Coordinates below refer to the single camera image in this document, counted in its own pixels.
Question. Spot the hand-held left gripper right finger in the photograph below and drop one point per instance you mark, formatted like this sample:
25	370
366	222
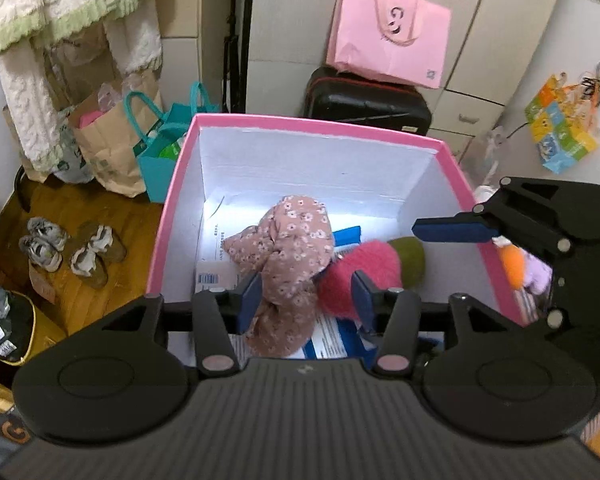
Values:
363	300

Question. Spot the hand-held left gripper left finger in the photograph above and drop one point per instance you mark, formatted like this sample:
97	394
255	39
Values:
250	302

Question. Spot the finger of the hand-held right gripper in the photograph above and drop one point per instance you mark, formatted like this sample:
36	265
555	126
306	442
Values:
455	230

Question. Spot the pink fluffy plush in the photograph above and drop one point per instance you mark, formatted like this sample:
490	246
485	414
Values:
340	270

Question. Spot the blue wet wipes pack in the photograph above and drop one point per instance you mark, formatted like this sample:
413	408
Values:
340	337

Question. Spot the white tissue pack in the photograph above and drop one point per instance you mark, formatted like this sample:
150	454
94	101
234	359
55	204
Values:
215	275

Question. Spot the orange plush toy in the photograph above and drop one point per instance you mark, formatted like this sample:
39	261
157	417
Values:
511	265

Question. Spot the pink floral cloth headband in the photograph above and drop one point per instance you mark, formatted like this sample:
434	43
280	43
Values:
290	240

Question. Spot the purple plush toy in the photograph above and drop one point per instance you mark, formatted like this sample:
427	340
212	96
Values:
537	275

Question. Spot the pink cardboard box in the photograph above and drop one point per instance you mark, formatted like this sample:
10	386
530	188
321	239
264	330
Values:
305	160

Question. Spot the printed paper sheet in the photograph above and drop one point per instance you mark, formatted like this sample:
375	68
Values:
215	240

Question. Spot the colourful gift bag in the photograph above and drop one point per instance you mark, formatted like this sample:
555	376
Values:
560	135

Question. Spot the clear plastic bag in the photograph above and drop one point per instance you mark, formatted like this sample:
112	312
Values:
490	155

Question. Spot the black suitcase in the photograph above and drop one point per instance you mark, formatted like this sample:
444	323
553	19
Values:
360	105

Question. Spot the teal paper bag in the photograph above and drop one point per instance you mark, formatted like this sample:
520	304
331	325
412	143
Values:
155	175

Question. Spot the white refrigerator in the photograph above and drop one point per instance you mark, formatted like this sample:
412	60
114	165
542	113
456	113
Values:
570	20

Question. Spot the brown paper bag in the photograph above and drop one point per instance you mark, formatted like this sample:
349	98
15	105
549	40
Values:
115	160

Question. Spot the pink tote bag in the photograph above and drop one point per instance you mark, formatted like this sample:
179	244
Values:
380	45

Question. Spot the waste bin with dark bag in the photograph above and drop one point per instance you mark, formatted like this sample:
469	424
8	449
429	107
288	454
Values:
40	330

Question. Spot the printed plastic bag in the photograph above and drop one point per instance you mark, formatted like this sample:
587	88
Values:
75	160

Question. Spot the black folded stand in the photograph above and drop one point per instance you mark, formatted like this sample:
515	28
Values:
235	60

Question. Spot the black clothes rack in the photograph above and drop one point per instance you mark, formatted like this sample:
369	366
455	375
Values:
20	190

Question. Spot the beige wooden wardrobe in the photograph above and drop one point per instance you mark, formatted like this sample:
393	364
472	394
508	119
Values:
290	10

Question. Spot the khaki garment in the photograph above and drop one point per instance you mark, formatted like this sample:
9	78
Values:
80	70

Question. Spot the cream knitted cardigan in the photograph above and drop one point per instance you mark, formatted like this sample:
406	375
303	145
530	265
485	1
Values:
15	85

